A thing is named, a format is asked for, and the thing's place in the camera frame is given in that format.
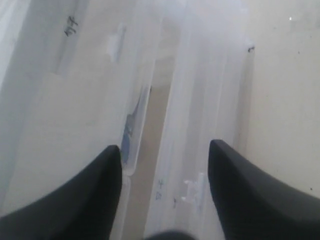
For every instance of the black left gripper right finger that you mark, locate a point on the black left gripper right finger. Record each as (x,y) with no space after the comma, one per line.
(253,205)

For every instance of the wide drawer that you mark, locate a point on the wide drawer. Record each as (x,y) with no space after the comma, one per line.
(209,58)

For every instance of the translucent plastic drawer cabinet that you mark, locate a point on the translucent plastic drawer cabinet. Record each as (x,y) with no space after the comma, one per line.
(32,33)

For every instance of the top right small drawer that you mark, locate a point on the top right small drawer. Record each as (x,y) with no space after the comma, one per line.
(82,105)

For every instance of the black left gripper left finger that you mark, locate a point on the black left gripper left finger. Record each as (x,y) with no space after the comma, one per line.
(84,208)

